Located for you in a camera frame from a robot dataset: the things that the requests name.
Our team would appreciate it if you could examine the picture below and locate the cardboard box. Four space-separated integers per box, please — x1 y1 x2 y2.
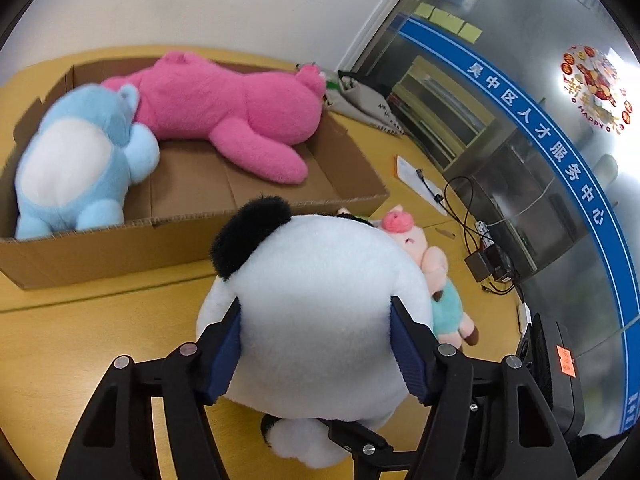
0 57 391 291

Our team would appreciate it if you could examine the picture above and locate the wooden shelf behind glass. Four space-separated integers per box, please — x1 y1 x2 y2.
390 55 501 173

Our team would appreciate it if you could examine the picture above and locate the white and black panda plush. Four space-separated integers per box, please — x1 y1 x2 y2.
196 196 441 470

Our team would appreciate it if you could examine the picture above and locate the white cable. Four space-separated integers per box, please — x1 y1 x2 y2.
487 175 558 226

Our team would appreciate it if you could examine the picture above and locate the grey tote bag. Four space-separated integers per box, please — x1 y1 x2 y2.
325 70 407 137

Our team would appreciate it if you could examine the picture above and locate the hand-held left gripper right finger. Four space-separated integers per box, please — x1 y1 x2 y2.
389 296 581 480

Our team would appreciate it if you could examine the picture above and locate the pink bear plush toy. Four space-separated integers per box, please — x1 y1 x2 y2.
101 50 328 185

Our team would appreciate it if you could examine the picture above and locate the blue window banner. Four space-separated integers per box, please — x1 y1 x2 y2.
397 15 640 433

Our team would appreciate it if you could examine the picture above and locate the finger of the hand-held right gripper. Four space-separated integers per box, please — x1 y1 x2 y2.
325 417 426 480

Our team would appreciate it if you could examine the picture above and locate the pink pig plush toy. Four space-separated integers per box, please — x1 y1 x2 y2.
337 204 480 348

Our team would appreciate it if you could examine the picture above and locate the black cable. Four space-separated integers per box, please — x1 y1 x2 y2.
415 169 501 261

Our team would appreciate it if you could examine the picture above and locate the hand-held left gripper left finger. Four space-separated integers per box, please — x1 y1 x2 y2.
56 302 242 480

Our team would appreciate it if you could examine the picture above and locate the red window decal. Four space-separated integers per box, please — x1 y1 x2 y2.
560 44 632 136

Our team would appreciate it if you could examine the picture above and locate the white paper sheet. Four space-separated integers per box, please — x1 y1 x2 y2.
395 154 448 217

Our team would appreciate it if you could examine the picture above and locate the black power adapter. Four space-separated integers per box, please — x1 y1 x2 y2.
464 244 516 283

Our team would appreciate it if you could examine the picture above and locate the blue and white plush toy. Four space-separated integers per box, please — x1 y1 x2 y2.
14 82 161 240

